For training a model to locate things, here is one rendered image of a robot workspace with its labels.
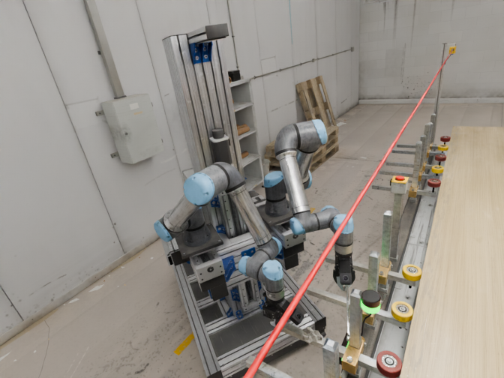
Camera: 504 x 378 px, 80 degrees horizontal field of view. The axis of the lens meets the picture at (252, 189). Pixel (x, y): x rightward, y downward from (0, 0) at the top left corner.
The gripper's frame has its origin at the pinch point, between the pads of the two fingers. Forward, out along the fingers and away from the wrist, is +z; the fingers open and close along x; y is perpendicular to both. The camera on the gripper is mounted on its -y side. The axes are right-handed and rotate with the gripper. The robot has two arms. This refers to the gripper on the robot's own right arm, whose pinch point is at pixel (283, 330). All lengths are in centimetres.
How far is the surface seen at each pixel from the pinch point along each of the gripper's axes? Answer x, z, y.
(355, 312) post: -2.4, -23.6, -28.9
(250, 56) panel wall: -329, -91, 222
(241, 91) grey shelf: -263, -54, 199
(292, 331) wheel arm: 1.2, -3.7, -5.1
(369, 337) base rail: -22.2, 11.9, -30.4
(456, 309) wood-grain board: -34, -9, -59
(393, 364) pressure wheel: 0.5, -8.7, -43.0
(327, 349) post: 23, -35, -28
